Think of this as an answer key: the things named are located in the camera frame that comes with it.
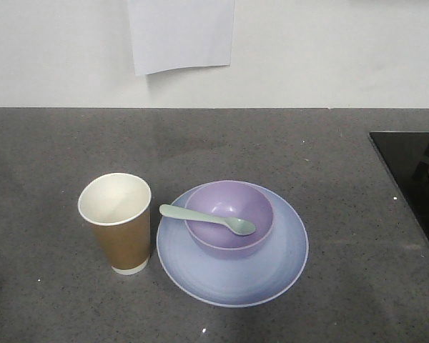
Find purple plastic bowl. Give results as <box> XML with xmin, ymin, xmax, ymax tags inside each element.
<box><xmin>184</xmin><ymin>180</ymin><xmax>274</xmax><ymax>259</ymax></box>

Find pale green plastic spoon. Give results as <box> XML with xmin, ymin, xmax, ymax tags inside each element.
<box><xmin>159</xmin><ymin>204</ymin><xmax>256</xmax><ymax>236</ymax></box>

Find brown paper cup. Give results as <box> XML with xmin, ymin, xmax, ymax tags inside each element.
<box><xmin>77</xmin><ymin>173</ymin><xmax>152</xmax><ymax>275</ymax></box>

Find light blue plastic plate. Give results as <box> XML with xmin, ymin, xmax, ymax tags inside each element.
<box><xmin>157</xmin><ymin>185</ymin><xmax>309</xmax><ymax>307</ymax></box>

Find black glass gas hob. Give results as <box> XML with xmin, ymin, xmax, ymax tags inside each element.
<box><xmin>370</xmin><ymin>131</ymin><xmax>429</xmax><ymax>241</ymax></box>

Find white paper sheet on wall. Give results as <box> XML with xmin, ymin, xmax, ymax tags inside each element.
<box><xmin>127</xmin><ymin>0</ymin><xmax>235</xmax><ymax>76</ymax></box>

